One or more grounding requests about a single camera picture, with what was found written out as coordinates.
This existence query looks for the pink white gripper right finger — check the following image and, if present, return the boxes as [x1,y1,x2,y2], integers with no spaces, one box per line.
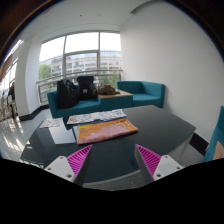
[134,144,183,184]

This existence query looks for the black glossy coffee table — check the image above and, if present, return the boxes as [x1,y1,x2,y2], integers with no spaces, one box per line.
[21,105,195,183]

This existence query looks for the teal chair at right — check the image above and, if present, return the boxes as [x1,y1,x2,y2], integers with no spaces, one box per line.
[203,106,224,162]

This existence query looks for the black backpack left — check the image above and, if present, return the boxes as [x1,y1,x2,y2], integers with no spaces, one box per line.
[57,79,79,109]

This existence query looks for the pink white gripper left finger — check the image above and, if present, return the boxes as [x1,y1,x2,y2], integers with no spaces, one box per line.
[45,145,92,186]

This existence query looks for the wooden sofa side table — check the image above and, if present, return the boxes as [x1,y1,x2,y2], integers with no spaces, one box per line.
[98,89,133,100]

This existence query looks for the teal corner sofa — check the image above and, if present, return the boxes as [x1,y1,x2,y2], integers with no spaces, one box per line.
[47,81,166,118]

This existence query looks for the dark backpack middle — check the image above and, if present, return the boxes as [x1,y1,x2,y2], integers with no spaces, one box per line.
[77,76,97,100]

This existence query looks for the orange patterned folded towel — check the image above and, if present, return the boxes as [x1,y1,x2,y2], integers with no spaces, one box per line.
[77,118,138,145]

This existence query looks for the white patterned cloth at left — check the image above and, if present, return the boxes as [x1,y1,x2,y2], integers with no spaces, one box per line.
[40,118,62,128]

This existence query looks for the brown bag on sofa table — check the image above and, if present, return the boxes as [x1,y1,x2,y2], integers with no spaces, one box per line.
[97,84,119,95]

